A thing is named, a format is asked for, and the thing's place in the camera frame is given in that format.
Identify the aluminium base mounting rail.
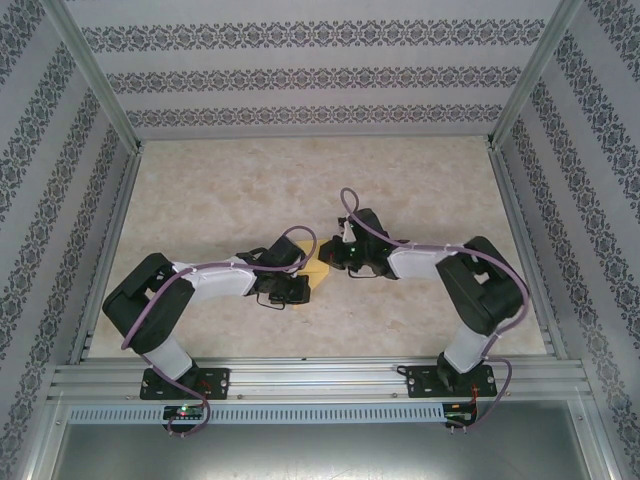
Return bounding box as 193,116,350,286
46,355,587,403

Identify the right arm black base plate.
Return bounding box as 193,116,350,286
396,363,497,400

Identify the slotted grey cable duct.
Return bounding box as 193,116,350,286
67,403,447,426

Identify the aluminium frame post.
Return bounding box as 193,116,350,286
486,0,591,152
49,0,145,152

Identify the grey sheet metal panel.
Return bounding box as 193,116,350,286
42,399,617,480

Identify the yellow square paper sheet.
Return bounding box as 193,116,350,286
292,238,332,311

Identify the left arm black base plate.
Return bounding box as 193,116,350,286
139,367,232,402

